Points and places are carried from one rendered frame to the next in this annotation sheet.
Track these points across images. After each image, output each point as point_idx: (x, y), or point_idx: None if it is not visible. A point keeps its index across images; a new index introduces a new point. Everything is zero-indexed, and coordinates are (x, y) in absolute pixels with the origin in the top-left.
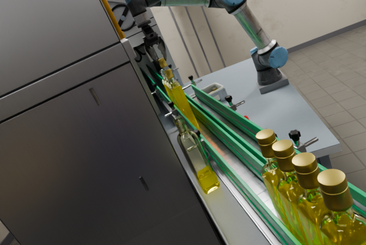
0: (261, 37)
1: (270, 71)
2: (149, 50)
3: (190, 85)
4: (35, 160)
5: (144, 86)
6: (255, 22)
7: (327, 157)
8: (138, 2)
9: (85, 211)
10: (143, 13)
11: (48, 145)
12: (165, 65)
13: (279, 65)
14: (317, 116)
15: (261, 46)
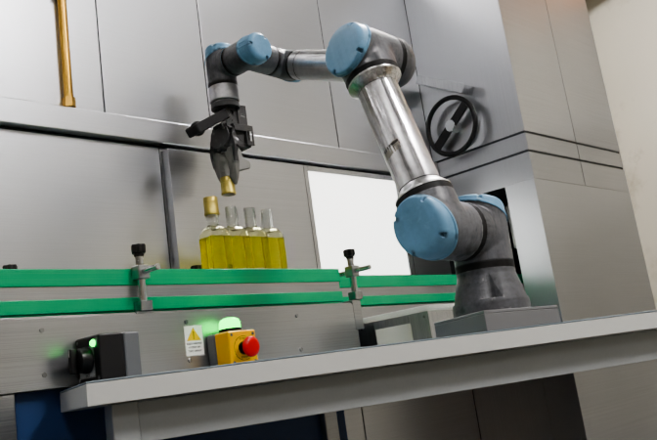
0: (392, 162)
1: (466, 280)
2: (213, 157)
3: (344, 272)
4: None
5: (171, 219)
6: (385, 122)
7: (111, 430)
8: (212, 65)
9: None
10: (215, 85)
11: None
12: (226, 191)
13: (415, 247)
14: (242, 362)
15: (396, 187)
